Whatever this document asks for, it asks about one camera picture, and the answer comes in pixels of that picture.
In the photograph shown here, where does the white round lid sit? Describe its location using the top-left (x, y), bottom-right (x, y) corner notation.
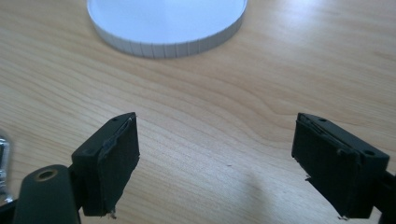
top-left (86, 0), bottom-right (249, 60)

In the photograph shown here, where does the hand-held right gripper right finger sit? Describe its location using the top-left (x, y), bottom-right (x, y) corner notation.
top-left (290, 112), bottom-right (390, 219)

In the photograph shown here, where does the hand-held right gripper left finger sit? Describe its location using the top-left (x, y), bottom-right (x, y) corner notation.
top-left (71, 112), bottom-right (140, 217)

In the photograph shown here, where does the clear shiny object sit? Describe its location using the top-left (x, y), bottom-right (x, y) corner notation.
top-left (0, 133), bottom-right (14, 205)

